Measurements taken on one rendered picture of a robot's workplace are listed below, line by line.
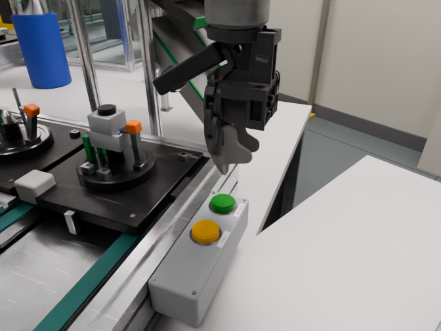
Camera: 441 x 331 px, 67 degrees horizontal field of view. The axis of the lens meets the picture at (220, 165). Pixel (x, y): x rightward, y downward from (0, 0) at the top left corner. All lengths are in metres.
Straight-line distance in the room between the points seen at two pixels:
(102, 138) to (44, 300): 0.26
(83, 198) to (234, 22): 0.37
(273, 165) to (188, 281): 0.48
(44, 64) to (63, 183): 0.92
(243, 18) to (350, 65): 2.78
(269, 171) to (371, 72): 2.34
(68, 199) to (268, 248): 0.35
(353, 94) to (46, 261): 2.89
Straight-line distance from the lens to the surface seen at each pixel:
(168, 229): 0.52
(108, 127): 0.57
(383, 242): 0.70
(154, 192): 0.57
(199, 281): 0.44
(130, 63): 1.63
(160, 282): 0.44
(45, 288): 0.55
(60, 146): 0.77
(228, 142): 0.45
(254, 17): 0.39
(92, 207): 0.57
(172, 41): 0.85
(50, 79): 1.52
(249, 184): 0.77
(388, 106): 3.08
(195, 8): 0.78
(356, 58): 3.12
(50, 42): 1.50
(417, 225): 0.77
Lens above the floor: 1.30
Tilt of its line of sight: 32 degrees down
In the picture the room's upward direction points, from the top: straight up
